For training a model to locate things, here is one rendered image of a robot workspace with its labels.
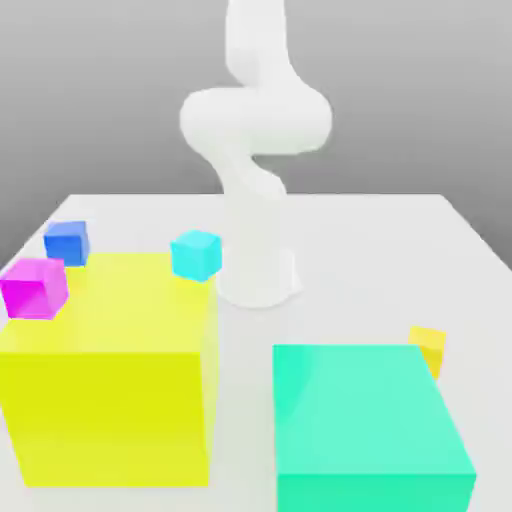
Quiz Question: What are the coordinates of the small blue cube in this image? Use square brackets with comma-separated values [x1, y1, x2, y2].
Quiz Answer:
[43, 220, 91, 268]

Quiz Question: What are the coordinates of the small magenta cube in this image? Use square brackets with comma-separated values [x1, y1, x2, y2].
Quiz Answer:
[0, 257, 70, 321]

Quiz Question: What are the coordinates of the small yellow cube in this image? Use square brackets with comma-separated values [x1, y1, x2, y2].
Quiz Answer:
[407, 325, 448, 381]

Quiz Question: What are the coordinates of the large yellow box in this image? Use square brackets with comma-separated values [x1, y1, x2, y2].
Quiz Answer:
[0, 252, 220, 489]

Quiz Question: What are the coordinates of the large turquoise box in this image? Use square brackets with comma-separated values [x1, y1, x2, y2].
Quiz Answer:
[272, 343, 478, 512]

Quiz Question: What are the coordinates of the small cyan cube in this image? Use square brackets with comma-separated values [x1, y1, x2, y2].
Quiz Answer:
[169, 229, 223, 284]

